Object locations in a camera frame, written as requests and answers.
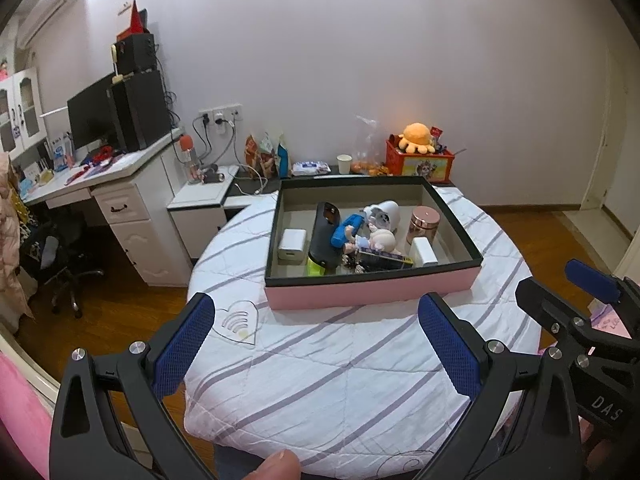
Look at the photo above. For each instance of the low white cabinet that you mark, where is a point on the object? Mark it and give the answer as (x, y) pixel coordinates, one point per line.
(200, 200)

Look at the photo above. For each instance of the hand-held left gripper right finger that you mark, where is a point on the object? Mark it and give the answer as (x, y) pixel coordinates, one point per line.
(450, 345)

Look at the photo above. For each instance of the small doll figurine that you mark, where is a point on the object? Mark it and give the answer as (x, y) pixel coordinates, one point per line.
(382, 241)

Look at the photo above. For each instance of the beige padded jacket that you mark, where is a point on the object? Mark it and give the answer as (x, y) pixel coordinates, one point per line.
(10, 240)

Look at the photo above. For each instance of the blue snack bag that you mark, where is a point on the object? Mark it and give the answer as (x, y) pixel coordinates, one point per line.
(284, 160)

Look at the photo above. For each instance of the red printed storage box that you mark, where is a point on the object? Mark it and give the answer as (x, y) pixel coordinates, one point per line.
(425, 167)

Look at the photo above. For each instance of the red snack bag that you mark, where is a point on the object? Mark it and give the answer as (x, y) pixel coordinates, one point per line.
(251, 155)

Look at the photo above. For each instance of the black speaker box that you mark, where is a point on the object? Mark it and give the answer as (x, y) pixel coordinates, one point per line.
(137, 55)

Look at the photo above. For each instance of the pink printed paper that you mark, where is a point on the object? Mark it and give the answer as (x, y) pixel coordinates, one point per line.
(610, 322)

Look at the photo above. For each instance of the wet wipes pack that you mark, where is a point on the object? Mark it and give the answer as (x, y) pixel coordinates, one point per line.
(310, 168)

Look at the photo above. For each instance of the red desk clutter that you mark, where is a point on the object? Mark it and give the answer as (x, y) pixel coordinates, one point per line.
(100, 157)

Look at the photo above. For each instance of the person's left hand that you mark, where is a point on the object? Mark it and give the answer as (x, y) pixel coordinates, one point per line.
(275, 466)

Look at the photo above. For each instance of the white paper cup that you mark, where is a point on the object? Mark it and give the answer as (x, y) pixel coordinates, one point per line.
(345, 164)

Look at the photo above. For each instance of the orange octopus plush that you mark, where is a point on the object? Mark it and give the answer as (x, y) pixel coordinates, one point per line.
(417, 137)

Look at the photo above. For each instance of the white cylindrical device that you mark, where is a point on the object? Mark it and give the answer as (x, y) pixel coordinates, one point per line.
(385, 215)

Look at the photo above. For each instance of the pink box with black rim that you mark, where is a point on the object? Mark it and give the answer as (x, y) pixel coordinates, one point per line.
(350, 295)

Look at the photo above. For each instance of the white green snack bag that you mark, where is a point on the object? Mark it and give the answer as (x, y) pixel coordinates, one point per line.
(269, 157)

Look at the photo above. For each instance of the red triangular item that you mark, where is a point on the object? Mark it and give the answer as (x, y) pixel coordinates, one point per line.
(136, 20)

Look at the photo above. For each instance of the black computer tower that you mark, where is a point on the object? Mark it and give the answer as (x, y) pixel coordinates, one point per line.
(142, 110)

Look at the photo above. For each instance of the large white wall charger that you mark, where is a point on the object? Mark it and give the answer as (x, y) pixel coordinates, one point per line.
(292, 246)

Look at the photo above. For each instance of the small black device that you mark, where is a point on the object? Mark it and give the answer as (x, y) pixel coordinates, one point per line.
(214, 175)

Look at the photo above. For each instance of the white glass-door cabinet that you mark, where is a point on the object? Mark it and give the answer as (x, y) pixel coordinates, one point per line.
(25, 110)

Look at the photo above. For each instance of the rose gold jar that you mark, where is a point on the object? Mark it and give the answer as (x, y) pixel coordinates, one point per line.
(424, 225)

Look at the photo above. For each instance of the blue white carton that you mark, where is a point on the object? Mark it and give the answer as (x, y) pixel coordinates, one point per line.
(61, 152)

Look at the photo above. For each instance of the black office chair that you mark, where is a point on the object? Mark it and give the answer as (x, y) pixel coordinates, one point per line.
(60, 260)

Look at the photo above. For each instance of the pink cloth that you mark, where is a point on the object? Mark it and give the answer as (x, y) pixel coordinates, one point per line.
(22, 420)

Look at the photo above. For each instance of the black computer monitor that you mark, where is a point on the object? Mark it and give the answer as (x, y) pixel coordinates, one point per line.
(92, 120)

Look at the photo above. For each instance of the blue plastic clip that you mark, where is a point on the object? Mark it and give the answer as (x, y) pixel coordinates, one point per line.
(345, 230)

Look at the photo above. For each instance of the small white wall charger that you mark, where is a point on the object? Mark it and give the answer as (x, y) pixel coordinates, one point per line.
(424, 251)

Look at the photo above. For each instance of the clear bottle with orange lid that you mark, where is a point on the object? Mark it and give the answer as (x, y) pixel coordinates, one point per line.
(190, 162)

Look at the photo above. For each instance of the clear plastic bag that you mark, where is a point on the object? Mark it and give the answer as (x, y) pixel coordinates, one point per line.
(370, 145)

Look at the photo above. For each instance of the dark printed small box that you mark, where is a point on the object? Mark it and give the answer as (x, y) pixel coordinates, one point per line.
(387, 260)

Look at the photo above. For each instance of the white wall socket strip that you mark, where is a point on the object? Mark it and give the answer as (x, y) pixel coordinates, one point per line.
(222, 115)

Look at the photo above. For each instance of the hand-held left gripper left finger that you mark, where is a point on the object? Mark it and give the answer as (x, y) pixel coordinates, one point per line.
(182, 345)

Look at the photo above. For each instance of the white desk with drawers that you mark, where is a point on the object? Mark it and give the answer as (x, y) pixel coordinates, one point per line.
(140, 240)

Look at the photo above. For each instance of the white air conditioner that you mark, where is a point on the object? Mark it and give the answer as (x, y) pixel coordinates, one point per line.
(47, 2)

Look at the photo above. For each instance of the dark side table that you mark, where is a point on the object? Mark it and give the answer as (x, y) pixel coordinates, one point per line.
(250, 197)

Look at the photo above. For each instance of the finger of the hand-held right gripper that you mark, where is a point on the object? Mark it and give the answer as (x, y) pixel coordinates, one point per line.
(595, 280)
(547, 305)

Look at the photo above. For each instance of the yellow highlighter pen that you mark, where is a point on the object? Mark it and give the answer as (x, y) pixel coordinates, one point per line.
(316, 267)

